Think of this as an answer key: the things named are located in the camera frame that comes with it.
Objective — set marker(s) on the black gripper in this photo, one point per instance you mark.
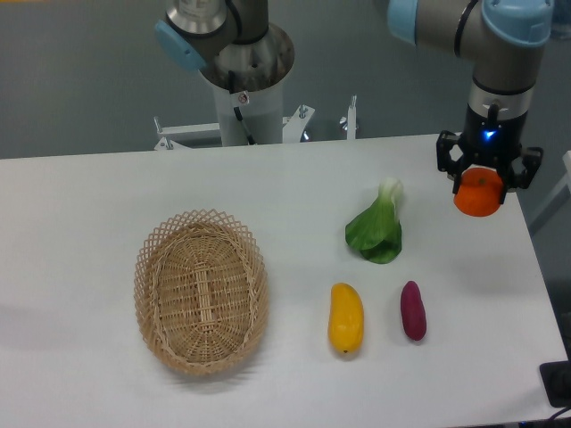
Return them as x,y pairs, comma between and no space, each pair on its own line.
493,145

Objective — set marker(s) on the orange fruit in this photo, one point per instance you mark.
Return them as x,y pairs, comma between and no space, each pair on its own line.
479,194

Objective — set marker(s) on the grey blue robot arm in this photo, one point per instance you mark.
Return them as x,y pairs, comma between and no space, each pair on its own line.
503,39

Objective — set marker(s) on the woven wicker basket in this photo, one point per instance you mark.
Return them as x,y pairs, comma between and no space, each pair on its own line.
201,292

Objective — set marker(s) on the green bok choy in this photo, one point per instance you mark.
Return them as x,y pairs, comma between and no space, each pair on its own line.
376,233

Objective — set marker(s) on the purple sweet potato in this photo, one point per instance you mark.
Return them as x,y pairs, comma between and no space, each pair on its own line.
413,314

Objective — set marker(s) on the yellow mango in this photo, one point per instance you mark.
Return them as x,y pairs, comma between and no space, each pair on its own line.
346,319

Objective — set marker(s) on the black device at table edge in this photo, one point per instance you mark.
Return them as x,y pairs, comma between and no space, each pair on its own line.
556,382

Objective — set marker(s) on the white frame at right edge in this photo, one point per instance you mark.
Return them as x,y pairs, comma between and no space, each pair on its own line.
553,201

